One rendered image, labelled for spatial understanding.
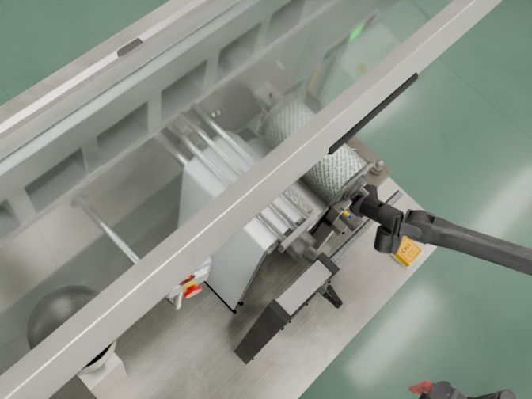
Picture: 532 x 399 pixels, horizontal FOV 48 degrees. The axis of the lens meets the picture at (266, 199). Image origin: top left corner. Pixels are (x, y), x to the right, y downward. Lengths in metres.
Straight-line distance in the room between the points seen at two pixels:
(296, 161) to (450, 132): 2.73
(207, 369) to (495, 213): 1.96
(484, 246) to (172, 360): 0.85
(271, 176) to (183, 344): 1.12
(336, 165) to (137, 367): 0.74
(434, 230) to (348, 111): 0.94
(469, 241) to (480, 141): 1.84
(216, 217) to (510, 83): 3.20
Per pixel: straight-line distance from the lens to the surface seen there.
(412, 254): 1.87
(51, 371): 0.55
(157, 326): 1.68
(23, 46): 3.25
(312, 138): 0.63
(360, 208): 1.63
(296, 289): 1.18
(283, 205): 1.23
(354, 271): 1.81
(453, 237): 1.58
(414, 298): 2.87
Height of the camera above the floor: 2.55
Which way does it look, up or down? 65 degrees down
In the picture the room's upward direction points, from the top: 23 degrees clockwise
